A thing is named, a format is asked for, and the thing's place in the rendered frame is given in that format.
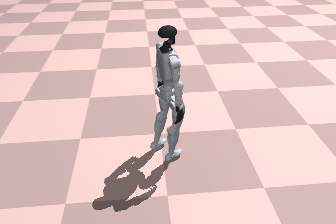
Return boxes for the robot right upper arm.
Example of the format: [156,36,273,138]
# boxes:
[169,56,183,88]

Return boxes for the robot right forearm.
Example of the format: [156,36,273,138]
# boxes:
[174,84,183,110]

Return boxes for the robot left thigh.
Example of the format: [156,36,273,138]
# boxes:
[155,86,170,123]

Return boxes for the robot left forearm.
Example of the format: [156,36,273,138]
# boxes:
[155,66,162,83]

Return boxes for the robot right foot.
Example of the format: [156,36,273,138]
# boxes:
[165,148,182,161]

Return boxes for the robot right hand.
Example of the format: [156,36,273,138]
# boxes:
[173,106,184,124]

